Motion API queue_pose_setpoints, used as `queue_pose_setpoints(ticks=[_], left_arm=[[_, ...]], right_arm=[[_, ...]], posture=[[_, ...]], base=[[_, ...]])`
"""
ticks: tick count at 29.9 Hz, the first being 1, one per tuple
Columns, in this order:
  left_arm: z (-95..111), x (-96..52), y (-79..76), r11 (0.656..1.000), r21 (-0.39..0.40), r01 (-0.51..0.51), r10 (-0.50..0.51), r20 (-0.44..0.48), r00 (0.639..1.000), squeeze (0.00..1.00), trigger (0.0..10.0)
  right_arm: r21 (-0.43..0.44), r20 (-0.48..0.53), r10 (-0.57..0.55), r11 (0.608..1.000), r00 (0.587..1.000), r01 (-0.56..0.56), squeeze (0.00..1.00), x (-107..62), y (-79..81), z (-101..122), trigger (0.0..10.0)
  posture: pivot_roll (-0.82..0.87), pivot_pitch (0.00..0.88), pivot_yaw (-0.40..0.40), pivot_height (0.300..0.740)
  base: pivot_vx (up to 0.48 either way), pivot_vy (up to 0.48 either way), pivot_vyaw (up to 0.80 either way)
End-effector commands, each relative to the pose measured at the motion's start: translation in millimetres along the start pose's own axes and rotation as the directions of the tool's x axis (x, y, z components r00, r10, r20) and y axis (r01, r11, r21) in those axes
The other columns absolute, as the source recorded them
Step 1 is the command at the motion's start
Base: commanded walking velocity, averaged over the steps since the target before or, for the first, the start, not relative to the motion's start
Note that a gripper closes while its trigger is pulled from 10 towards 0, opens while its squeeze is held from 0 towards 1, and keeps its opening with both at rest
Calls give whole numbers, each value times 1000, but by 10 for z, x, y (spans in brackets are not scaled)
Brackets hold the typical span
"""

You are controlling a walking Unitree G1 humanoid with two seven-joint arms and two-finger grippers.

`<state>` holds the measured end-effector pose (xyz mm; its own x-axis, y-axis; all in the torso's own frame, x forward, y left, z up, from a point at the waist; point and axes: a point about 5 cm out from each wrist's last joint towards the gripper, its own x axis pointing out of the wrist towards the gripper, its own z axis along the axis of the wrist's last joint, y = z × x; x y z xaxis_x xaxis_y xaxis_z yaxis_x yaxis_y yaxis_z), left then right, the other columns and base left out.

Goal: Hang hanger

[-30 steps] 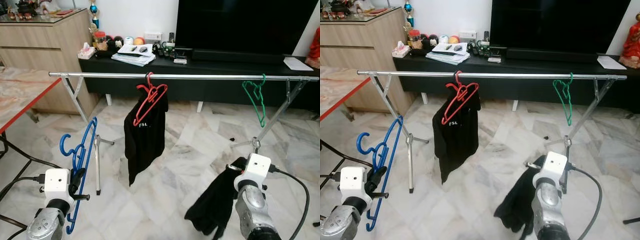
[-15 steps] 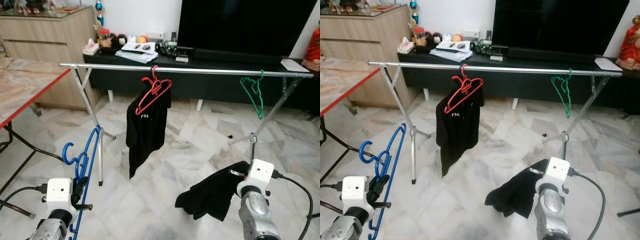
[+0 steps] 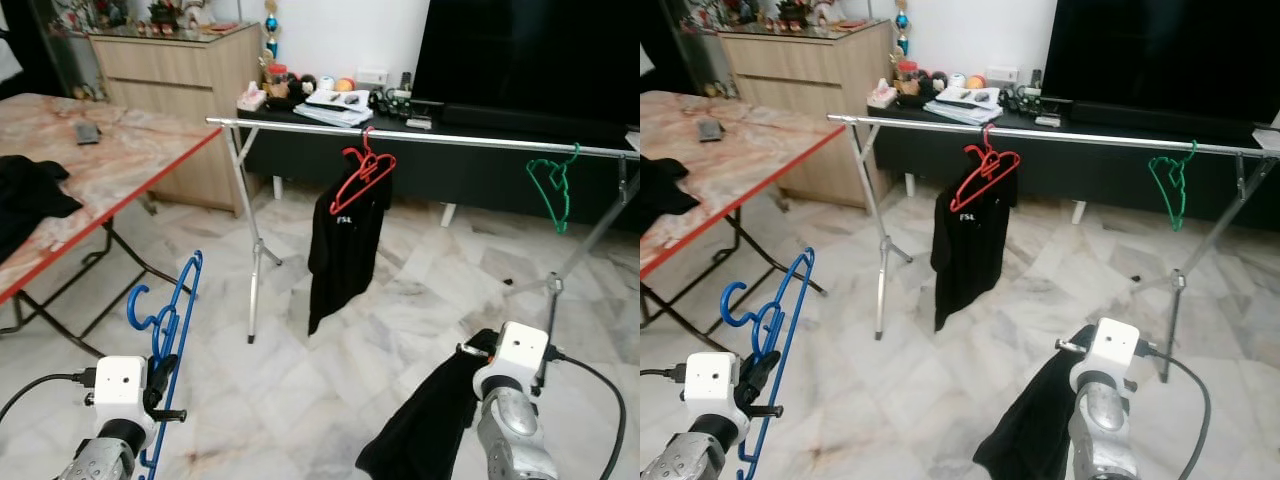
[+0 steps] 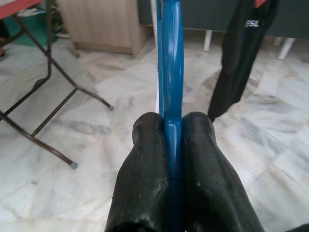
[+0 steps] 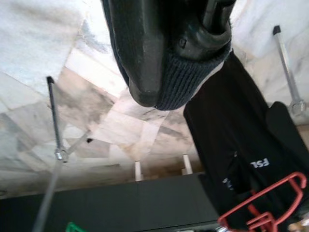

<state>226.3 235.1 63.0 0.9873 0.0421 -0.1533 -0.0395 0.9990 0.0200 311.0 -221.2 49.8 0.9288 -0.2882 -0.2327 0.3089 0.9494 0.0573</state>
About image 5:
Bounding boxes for black shirt white print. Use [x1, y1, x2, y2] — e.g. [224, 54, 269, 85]
[183, 50, 309, 232]

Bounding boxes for black shirt green logo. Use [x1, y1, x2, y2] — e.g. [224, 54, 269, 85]
[106, 0, 232, 112]

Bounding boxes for black TV console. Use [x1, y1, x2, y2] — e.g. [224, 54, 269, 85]
[0, 154, 219, 232]

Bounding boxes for red plastic hanger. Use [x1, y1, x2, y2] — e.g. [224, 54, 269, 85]
[218, 172, 308, 232]

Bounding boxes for silver clothes rack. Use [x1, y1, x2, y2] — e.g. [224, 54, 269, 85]
[31, 25, 306, 232]

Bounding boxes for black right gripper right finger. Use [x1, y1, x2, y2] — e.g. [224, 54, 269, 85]
[168, 0, 236, 58]

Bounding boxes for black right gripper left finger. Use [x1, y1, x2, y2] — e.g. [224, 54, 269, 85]
[106, 0, 169, 108]

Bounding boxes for green plastic hanger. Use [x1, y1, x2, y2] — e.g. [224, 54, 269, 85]
[66, 221, 85, 232]

